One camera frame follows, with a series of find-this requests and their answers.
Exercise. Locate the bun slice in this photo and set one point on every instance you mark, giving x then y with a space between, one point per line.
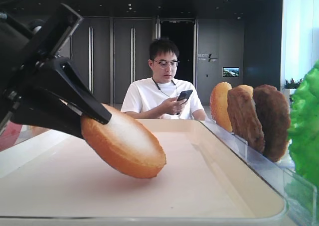
219 104
248 89
125 144

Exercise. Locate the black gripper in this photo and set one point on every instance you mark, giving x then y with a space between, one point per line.
38 86

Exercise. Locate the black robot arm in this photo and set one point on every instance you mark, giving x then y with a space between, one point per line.
17 2

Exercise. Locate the black smartphone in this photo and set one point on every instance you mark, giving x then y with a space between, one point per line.
184 95

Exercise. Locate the thick dark meat patty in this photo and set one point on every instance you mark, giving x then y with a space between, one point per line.
273 113

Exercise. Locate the potted green plant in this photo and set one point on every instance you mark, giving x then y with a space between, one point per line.
292 84

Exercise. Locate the green lettuce leaf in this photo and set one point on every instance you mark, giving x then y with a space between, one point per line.
304 129

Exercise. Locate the cream rectangular tray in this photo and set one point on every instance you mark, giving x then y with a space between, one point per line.
201 176

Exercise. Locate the man in white shirt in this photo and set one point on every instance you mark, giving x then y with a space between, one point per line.
155 97

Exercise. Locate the right clear acrylic rail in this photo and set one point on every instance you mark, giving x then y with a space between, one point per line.
302 195

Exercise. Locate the wall display screen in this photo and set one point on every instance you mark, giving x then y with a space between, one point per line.
231 72

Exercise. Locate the thin brown meat patty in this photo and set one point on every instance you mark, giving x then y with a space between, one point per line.
243 118

